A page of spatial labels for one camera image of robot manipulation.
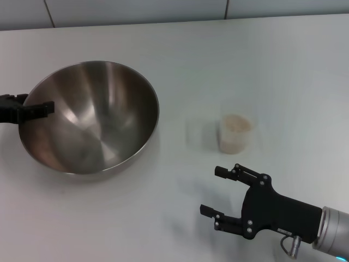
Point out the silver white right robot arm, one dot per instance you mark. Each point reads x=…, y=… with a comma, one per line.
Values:
x=335, y=229

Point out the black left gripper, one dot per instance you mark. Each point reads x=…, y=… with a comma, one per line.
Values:
x=8, y=114

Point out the clear plastic cup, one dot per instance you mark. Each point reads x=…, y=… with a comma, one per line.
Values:
x=235, y=142

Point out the white rice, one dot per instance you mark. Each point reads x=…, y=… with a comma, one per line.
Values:
x=235, y=128

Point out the stainless steel mixing bowl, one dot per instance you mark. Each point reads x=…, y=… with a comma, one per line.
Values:
x=90, y=131

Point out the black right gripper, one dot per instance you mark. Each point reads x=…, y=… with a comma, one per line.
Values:
x=278, y=213

